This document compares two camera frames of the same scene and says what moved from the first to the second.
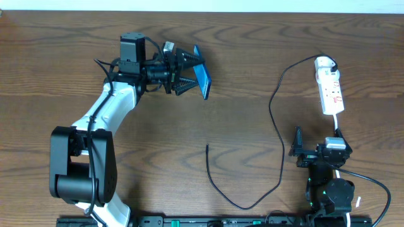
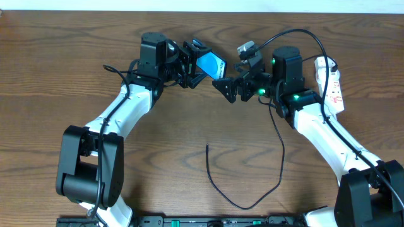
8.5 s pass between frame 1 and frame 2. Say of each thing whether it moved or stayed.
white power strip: stayed
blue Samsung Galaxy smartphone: moved
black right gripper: moved
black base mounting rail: stayed
